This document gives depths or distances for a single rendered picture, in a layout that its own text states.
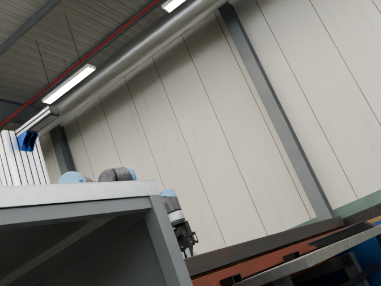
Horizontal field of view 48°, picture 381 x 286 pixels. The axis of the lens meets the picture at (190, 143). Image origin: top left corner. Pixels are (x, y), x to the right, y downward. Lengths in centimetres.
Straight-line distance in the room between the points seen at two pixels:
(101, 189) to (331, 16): 894
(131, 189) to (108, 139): 1084
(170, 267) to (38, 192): 35
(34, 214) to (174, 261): 35
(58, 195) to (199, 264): 62
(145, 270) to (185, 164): 920
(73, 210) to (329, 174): 826
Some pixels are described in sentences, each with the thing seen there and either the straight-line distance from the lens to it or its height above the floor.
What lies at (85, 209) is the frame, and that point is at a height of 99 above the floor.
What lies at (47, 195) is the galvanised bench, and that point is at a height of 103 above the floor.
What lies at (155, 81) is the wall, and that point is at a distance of 1115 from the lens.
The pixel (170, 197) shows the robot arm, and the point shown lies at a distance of 193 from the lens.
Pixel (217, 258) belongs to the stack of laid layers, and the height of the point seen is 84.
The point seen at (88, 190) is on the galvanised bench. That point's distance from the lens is 92.
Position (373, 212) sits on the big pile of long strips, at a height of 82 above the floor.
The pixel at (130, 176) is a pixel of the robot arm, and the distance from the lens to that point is 253.
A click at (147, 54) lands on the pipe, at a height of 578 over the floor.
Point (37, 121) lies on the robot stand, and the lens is 267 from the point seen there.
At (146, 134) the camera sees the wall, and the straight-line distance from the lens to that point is 1102.
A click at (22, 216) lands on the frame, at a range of 83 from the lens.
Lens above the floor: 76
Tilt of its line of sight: 19 degrees up
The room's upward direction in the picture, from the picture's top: 22 degrees counter-clockwise
